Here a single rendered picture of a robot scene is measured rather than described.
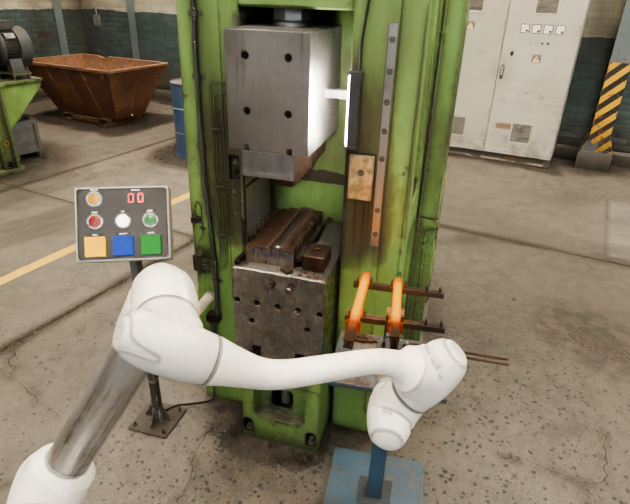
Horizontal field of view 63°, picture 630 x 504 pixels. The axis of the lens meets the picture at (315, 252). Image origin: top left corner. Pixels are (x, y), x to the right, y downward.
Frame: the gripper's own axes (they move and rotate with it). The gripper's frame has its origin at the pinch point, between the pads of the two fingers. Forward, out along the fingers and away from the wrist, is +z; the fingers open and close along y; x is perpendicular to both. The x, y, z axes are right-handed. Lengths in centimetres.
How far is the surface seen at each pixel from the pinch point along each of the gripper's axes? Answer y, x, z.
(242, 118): -59, 50, 46
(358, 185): -18, 26, 54
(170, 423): -98, -97, 44
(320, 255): -30, 0, 46
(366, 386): -6.7, -27.8, 8.6
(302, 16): -43, 82, 66
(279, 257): -46, -3, 46
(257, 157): -54, 36, 46
